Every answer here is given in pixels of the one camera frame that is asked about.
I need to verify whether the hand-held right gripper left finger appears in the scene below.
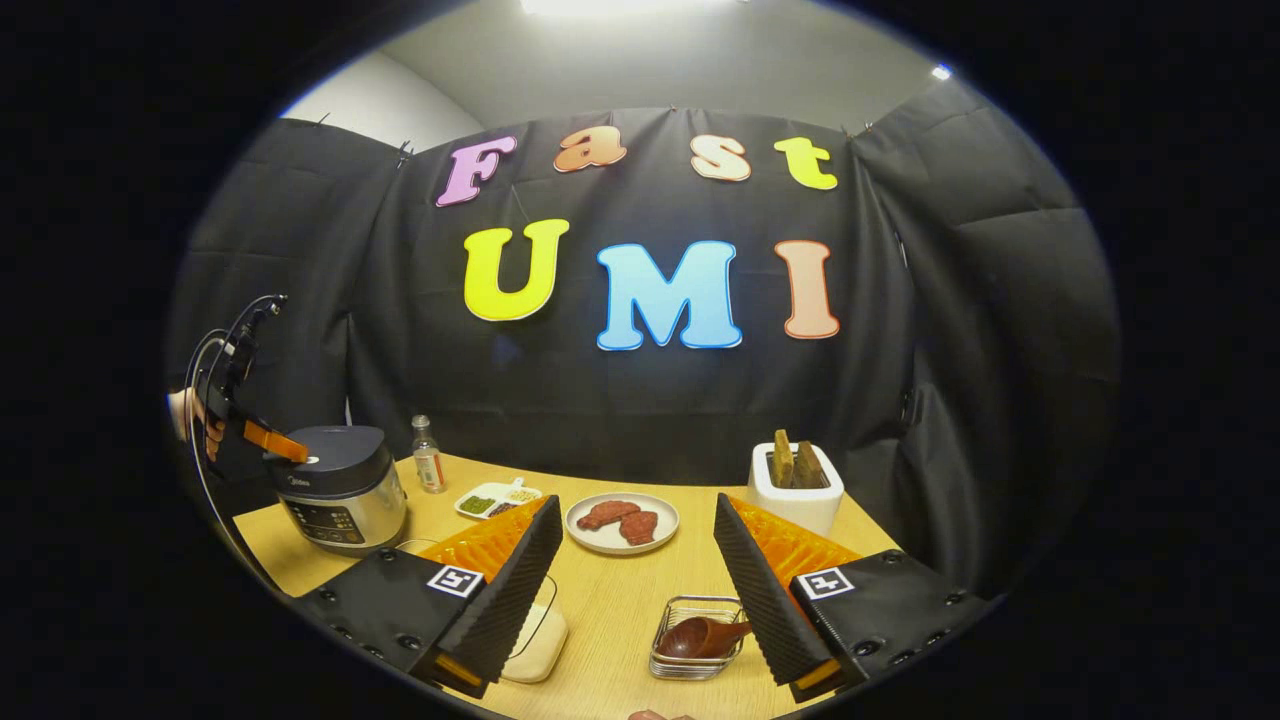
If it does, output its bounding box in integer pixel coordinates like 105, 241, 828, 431
295, 495, 564, 701

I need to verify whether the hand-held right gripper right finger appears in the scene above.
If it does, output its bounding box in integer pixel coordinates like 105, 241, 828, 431
712, 493, 1004, 704

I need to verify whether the dark wooden spoon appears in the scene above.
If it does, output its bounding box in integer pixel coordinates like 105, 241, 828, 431
656, 616, 753, 661

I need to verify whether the dark grey rice cooker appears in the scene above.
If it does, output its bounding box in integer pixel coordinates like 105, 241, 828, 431
262, 425, 409, 557

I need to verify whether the white ceramic holder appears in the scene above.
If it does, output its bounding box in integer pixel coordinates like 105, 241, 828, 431
747, 443, 846, 538

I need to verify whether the white divided dish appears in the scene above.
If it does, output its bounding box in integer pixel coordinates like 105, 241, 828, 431
454, 478, 544, 521

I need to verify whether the round white plate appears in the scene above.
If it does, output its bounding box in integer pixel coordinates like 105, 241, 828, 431
565, 492, 681, 556

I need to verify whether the long red meat piece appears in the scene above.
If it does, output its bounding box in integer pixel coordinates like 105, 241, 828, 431
577, 500, 641, 531

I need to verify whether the small glass bottle red label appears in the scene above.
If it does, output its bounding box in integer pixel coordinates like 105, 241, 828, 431
411, 415, 448, 495

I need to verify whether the black backdrop cloth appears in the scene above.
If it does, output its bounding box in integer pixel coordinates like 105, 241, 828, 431
165, 80, 1121, 601

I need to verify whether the long ceiling light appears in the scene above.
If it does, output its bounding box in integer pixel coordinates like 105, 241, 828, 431
520, 0, 741, 16

